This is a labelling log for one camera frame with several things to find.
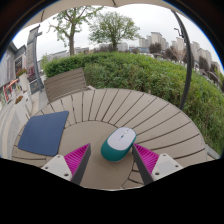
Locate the white and teal computer mouse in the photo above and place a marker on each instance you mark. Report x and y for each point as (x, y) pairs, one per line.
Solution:
(118, 143)

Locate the distant high-rise buildings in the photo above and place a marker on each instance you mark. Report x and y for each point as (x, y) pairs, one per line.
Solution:
(156, 38)

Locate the brown slatted outdoor chair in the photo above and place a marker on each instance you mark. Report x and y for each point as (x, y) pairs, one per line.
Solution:
(65, 83)

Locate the white planter with red flowers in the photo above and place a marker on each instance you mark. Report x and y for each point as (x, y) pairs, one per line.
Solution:
(23, 80)

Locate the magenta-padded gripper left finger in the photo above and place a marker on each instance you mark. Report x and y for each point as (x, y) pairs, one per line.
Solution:
(60, 166)

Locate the grey shopfront building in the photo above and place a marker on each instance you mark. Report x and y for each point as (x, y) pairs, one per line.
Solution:
(8, 66)

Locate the dark curved parasol pole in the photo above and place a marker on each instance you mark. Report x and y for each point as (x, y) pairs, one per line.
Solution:
(189, 66)

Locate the tall grey pylon sign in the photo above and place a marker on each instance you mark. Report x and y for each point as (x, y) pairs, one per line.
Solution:
(31, 46)

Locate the beige parasol canopy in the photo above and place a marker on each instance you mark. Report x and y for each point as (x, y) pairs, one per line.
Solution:
(66, 6)

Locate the sparse-leaved tree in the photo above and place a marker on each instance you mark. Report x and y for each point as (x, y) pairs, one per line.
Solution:
(71, 40)

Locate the blue rectangular mouse pad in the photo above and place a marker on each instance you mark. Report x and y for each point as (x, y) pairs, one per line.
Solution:
(43, 133)

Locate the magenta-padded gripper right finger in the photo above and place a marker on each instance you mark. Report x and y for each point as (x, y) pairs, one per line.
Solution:
(165, 165)

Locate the round leafy green tree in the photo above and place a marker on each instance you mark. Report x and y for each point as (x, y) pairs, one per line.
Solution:
(113, 28)

